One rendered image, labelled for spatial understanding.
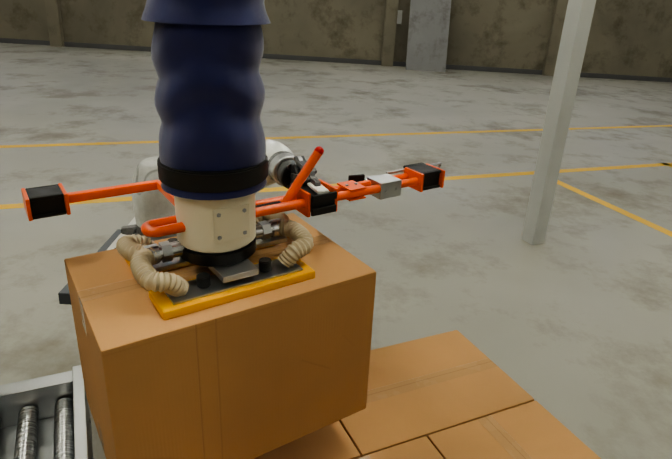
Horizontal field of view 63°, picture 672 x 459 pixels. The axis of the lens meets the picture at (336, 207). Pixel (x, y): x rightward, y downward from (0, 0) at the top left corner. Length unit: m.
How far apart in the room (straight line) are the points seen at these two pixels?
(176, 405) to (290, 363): 0.25
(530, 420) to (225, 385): 0.95
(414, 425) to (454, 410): 0.14
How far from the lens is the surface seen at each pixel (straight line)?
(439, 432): 1.67
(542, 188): 4.22
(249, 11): 1.05
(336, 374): 1.36
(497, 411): 1.79
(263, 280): 1.18
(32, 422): 1.78
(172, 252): 1.20
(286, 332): 1.21
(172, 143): 1.10
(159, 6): 1.06
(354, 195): 1.36
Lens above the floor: 1.66
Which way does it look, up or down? 21 degrees down
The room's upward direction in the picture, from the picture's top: 4 degrees clockwise
